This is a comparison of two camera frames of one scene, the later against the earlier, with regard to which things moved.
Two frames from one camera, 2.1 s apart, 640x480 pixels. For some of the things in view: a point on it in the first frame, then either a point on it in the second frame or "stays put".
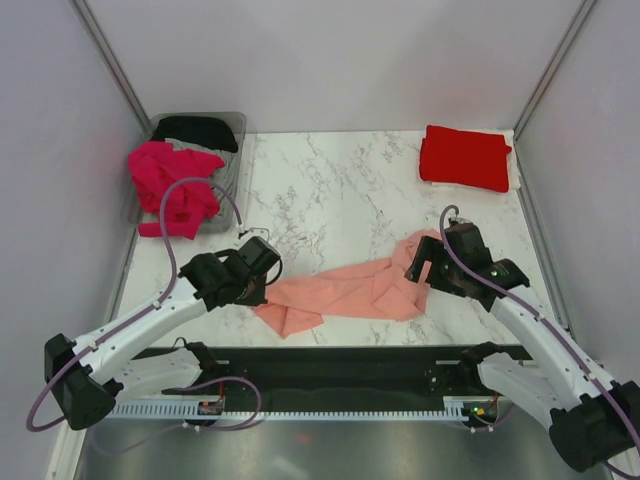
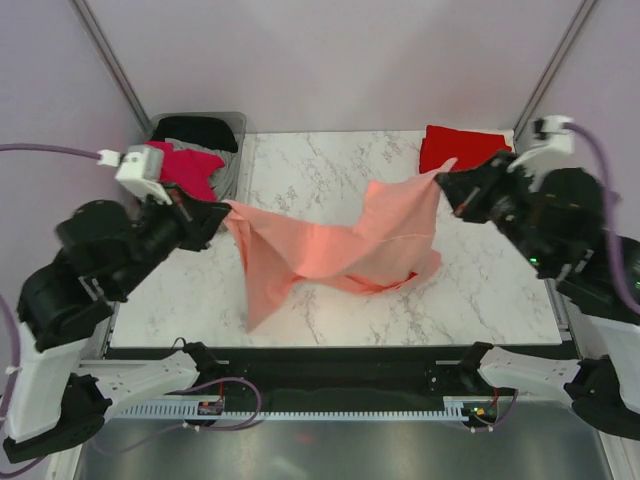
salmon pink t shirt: x=376 y=290 -> x=390 y=243
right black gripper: x=430 y=250 -> x=466 y=190
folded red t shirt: x=465 y=158 stays put
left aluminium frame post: x=111 y=63 stays put
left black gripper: x=257 y=298 -> x=200 y=219
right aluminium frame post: x=548 y=76 stays put
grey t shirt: x=223 y=177 stays put
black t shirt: x=212 y=132 stays put
